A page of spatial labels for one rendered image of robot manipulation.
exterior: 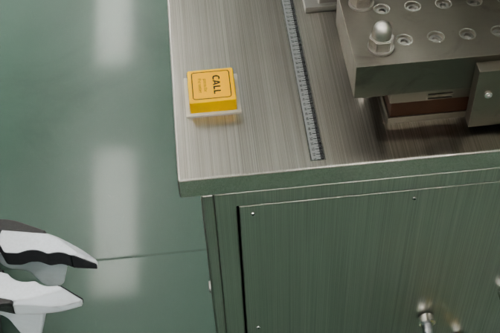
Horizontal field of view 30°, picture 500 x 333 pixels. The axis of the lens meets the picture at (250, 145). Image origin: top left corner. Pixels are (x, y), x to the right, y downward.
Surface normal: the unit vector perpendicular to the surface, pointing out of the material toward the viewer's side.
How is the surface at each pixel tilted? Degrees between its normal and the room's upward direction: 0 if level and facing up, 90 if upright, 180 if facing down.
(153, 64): 0
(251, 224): 90
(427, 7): 0
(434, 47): 0
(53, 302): 36
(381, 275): 90
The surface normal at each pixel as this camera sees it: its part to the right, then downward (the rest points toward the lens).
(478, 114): 0.10, 0.74
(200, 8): -0.04, -0.66
